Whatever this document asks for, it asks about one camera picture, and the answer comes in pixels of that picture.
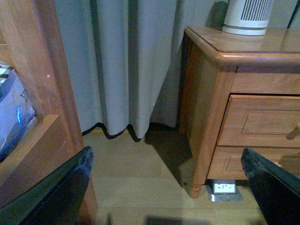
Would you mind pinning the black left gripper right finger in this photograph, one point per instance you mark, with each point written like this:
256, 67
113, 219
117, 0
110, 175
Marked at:
276, 191

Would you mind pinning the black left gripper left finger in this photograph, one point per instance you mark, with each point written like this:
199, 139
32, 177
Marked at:
56, 199

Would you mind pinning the lower nightstand drawer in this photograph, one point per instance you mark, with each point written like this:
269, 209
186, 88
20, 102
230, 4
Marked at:
226, 161

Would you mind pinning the nightstand drawer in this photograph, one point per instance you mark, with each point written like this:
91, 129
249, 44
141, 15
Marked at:
226, 161
261, 121

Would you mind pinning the upper nightstand drawer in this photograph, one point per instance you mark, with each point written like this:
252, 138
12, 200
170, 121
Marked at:
261, 121

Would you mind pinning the blue white bedding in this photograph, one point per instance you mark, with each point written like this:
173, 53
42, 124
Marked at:
16, 111

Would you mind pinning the wooden nightstand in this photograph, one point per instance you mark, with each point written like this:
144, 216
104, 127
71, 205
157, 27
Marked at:
240, 91

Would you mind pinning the grey-green curtain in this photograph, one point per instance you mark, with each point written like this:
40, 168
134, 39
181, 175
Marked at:
124, 58

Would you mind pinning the white slatted air purifier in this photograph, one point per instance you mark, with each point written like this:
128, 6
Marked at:
247, 17

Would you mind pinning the wooden bed frame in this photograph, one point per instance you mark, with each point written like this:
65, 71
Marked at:
30, 41

